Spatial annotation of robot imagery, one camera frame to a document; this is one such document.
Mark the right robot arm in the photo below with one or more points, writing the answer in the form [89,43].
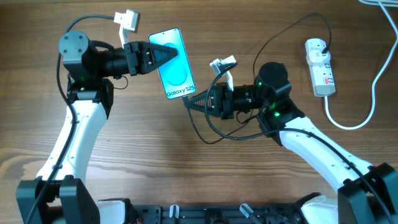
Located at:
[365,193]

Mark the white power strip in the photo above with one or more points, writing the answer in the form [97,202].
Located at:
[322,77]

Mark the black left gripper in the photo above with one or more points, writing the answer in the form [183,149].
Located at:
[134,58]

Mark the white USB charger plug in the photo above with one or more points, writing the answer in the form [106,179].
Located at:
[315,57]

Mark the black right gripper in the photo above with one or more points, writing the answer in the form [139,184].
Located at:
[226,101]

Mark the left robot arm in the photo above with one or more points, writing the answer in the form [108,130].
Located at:
[58,194]

